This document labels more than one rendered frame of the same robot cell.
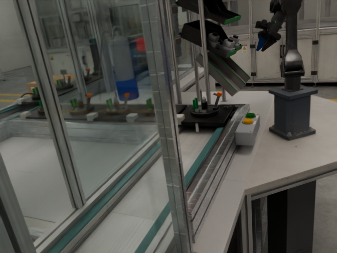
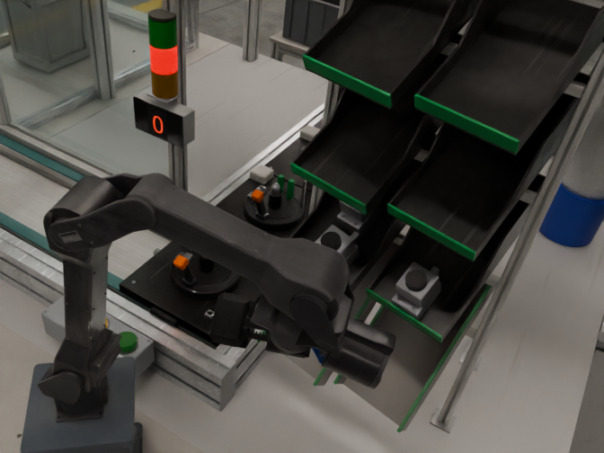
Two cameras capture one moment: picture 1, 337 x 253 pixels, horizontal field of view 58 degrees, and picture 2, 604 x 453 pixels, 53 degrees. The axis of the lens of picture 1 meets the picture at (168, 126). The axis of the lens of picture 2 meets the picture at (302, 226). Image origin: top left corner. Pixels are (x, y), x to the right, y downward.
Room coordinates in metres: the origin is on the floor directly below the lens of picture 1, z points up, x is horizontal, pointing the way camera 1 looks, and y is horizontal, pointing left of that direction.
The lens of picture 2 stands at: (1.54, -1.05, 1.84)
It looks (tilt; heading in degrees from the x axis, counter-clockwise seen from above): 40 degrees down; 89
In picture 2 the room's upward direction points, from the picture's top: 8 degrees clockwise
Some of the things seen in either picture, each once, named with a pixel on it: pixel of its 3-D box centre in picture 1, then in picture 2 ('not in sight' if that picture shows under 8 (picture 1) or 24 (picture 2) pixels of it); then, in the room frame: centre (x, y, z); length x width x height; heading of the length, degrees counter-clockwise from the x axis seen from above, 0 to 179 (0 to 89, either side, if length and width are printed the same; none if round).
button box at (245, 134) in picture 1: (247, 128); (98, 336); (1.21, -0.34, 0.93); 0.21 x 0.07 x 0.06; 154
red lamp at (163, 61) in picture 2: not in sight; (164, 57); (1.26, 0.01, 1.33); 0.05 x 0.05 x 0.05
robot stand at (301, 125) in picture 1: (292, 111); (89, 438); (1.27, -0.56, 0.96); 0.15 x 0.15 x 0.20; 15
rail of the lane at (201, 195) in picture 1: (223, 150); (51, 279); (1.06, -0.20, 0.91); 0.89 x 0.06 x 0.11; 154
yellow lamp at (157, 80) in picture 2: not in sight; (164, 81); (1.26, 0.01, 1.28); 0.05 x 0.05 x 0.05
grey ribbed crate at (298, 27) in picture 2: not in sight; (357, 20); (1.72, 1.93, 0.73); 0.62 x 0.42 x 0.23; 154
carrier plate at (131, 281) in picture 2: (205, 114); (206, 278); (1.38, -0.18, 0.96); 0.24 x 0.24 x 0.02; 64
